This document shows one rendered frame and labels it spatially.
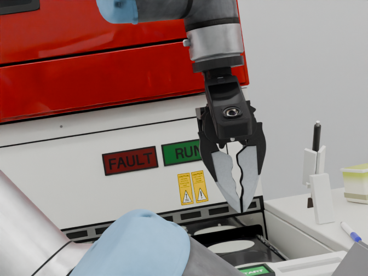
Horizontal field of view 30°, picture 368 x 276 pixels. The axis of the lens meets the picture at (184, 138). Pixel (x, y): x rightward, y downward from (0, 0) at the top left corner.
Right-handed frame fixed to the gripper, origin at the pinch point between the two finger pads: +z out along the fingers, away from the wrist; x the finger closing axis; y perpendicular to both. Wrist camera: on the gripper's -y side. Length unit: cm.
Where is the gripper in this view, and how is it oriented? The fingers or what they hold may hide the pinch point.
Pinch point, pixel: (241, 203)
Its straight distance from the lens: 94.5
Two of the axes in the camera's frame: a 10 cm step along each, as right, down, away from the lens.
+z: 1.5, 9.9, 0.5
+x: -9.8, 1.6, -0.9
